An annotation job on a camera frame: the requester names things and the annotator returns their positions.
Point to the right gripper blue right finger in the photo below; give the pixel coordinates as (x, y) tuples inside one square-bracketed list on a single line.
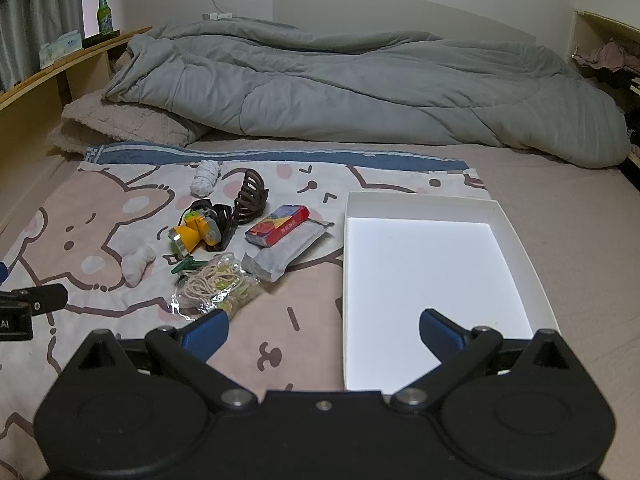
[(462, 354)]

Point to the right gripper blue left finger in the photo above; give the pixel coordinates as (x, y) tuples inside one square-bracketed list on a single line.
[(182, 354)]

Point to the bag of rubber bands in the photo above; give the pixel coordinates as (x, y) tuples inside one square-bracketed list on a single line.
[(221, 285)]

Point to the green plastic clothes pegs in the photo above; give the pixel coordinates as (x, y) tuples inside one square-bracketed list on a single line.
[(188, 265)]

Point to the white mesh bundle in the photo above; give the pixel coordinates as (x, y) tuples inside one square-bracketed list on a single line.
[(136, 257)]

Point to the grey foil sachet packet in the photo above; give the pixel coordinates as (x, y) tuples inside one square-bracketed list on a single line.
[(270, 263)]

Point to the yellow headlamp with black strap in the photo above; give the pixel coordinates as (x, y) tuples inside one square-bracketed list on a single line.
[(202, 224)]

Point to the colourful card box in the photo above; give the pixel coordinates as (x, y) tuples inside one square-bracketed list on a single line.
[(274, 227)]

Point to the brown plastic hair claw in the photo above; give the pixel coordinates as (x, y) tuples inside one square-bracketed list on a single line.
[(251, 200)]

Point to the white sock bundle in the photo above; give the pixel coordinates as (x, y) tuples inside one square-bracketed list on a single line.
[(205, 178)]

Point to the white shallow cardboard tray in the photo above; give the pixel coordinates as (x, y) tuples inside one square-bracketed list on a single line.
[(404, 253)]

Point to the cartoon bear print blanket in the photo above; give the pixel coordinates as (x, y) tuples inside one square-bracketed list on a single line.
[(289, 337)]

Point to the beige fluffy pillow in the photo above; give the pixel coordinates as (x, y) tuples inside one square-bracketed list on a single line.
[(93, 121)]

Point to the wooden side shelf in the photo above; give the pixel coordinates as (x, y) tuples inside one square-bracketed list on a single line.
[(34, 107)]

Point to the tissue box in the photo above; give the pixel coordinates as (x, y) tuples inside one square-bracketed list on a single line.
[(62, 46)]

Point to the grey quilted duvet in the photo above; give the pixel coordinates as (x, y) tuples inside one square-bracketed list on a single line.
[(254, 78)]

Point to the grey curtain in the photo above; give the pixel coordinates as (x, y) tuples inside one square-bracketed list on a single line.
[(28, 24)]

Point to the green glass bottle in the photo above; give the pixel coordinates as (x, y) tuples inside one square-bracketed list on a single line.
[(104, 17)]

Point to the open wardrobe shelf with clothes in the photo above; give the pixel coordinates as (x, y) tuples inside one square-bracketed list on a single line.
[(606, 52)]

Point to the white headboard panel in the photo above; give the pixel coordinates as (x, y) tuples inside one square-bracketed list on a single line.
[(381, 15)]

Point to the white power strip with cable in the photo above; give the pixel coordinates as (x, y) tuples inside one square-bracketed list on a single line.
[(221, 12)]

